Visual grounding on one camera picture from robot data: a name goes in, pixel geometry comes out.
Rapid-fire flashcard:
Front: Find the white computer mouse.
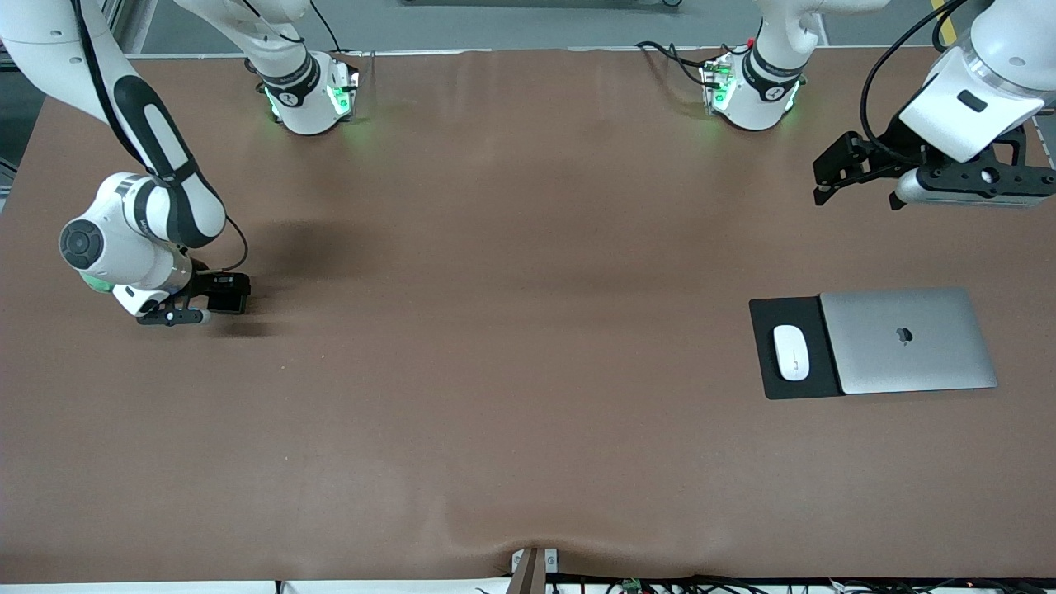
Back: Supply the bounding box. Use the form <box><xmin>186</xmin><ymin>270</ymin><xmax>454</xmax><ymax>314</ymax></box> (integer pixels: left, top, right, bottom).
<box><xmin>772</xmin><ymin>324</ymin><xmax>811</xmax><ymax>382</ymax></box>

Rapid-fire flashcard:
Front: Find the brown table clamp post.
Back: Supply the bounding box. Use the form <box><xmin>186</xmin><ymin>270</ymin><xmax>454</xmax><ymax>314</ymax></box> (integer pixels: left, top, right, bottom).
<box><xmin>510</xmin><ymin>547</ymin><xmax>559</xmax><ymax>594</ymax></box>

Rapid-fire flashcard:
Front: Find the black left base cable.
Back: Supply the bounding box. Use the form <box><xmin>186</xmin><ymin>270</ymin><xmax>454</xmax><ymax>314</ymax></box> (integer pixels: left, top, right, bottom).
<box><xmin>635</xmin><ymin>40</ymin><xmax>727</xmax><ymax>87</ymax></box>

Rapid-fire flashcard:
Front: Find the brown table cover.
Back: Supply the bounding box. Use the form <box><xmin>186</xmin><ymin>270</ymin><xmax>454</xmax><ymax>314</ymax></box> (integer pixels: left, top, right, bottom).
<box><xmin>0</xmin><ymin>45</ymin><xmax>1056</xmax><ymax>583</ymax></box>

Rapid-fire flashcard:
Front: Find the silver laptop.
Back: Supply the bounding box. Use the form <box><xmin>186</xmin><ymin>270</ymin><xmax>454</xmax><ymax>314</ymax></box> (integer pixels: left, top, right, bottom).
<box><xmin>819</xmin><ymin>287</ymin><xmax>999</xmax><ymax>395</ymax></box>

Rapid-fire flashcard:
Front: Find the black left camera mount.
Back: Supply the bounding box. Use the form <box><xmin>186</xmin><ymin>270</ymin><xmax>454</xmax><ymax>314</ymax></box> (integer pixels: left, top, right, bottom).
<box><xmin>914</xmin><ymin>132</ymin><xmax>1056</xmax><ymax>199</ymax></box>

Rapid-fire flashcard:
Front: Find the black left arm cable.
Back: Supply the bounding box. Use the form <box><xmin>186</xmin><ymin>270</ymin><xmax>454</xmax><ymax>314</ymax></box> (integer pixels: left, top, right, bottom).
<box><xmin>860</xmin><ymin>0</ymin><xmax>968</xmax><ymax>159</ymax></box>

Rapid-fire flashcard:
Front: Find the black base cable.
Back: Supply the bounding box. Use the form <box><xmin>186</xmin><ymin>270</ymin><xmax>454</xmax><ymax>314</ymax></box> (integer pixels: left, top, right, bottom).
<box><xmin>635</xmin><ymin>40</ymin><xmax>727</xmax><ymax>87</ymax></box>
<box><xmin>309</xmin><ymin>0</ymin><xmax>344</xmax><ymax>55</ymax></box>

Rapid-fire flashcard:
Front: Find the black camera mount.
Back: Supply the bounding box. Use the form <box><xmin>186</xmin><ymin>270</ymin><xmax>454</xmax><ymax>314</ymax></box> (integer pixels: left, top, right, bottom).
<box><xmin>136</xmin><ymin>304</ymin><xmax>212</xmax><ymax>328</ymax></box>
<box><xmin>914</xmin><ymin>132</ymin><xmax>1056</xmax><ymax>199</ymax></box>

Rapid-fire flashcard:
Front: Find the black mouse pad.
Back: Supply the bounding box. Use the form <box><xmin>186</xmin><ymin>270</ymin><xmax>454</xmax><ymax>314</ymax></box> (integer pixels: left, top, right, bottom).
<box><xmin>748</xmin><ymin>295</ymin><xmax>844</xmax><ymax>401</ymax></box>

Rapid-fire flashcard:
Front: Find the black right base cable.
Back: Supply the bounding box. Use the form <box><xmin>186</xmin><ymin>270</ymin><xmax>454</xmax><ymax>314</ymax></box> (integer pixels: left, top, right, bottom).
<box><xmin>309</xmin><ymin>0</ymin><xmax>344</xmax><ymax>55</ymax></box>

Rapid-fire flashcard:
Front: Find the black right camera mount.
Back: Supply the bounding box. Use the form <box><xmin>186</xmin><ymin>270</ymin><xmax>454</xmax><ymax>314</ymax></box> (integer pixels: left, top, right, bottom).
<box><xmin>136</xmin><ymin>304</ymin><xmax>212</xmax><ymax>328</ymax></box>

